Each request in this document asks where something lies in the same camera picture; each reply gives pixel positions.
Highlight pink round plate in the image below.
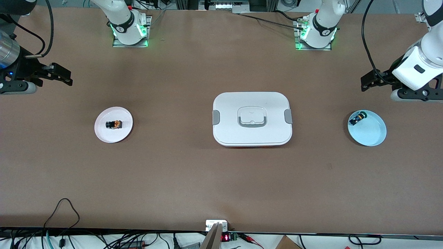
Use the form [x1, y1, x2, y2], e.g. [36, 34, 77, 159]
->
[94, 107, 134, 144]

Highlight black looped cable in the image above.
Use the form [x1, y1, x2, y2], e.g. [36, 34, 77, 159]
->
[43, 198, 81, 230]

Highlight brown cardboard piece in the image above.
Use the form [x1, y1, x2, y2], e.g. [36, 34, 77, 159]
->
[275, 235, 301, 249]

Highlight black cable to arm base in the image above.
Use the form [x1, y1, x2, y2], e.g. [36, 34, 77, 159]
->
[237, 13, 305, 30]

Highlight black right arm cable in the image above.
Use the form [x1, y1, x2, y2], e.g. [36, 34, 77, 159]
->
[7, 0, 55, 58]

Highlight red clip lead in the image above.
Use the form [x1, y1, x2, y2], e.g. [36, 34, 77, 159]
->
[239, 233, 264, 249]

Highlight grey metal bar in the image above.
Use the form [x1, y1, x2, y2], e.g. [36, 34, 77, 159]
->
[201, 223, 224, 249]

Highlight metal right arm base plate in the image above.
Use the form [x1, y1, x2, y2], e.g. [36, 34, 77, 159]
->
[112, 16, 153, 48]

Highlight light blue round plate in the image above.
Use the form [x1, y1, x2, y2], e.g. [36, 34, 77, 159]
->
[347, 110, 387, 147]

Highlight small white box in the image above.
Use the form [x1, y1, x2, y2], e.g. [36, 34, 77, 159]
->
[206, 220, 228, 231]

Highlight black oval cable loop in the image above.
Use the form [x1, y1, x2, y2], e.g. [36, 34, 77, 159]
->
[348, 234, 382, 246]

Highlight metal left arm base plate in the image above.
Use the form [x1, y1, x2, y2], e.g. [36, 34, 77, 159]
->
[294, 19, 333, 51]

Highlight white lunch box grey clasps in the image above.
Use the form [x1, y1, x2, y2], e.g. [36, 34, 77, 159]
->
[212, 92, 293, 148]

